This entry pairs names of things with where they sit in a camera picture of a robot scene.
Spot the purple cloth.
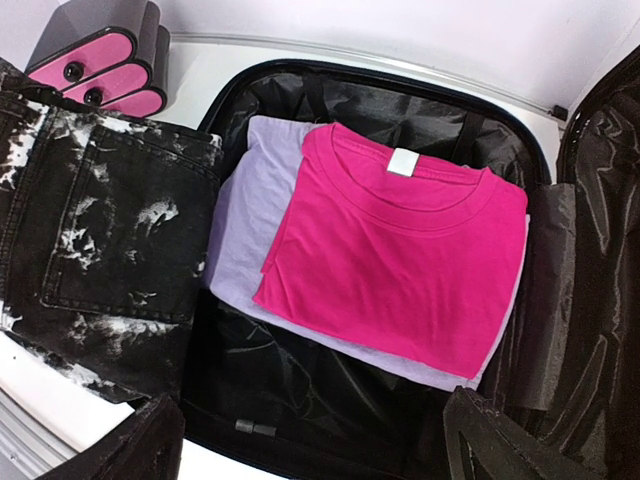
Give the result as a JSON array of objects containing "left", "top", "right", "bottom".
[{"left": 205, "top": 116, "right": 515, "bottom": 391}]

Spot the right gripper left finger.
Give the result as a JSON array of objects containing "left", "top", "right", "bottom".
[{"left": 39, "top": 395, "right": 185, "bottom": 480}]

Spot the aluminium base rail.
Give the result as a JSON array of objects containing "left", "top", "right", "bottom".
[{"left": 1, "top": 388, "right": 80, "bottom": 479}]

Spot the black white patterned garment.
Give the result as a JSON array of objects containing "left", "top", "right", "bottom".
[{"left": 1, "top": 62, "right": 222, "bottom": 403}]

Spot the black ribbed hard-shell suitcase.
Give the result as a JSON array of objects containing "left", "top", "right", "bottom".
[{"left": 180, "top": 53, "right": 639, "bottom": 479}]

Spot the magenta t-shirt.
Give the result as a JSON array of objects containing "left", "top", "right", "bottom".
[{"left": 254, "top": 123, "right": 528, "bottom": 380}]

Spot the black pink three-drawer organizer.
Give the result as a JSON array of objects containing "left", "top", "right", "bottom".
[{"left": 25, "top": 0, "right": 170, "bottom": 117}]

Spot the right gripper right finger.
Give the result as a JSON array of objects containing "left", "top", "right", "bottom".
[{"left": 443, "top": 387, "right": 595, "bottom": 479}]

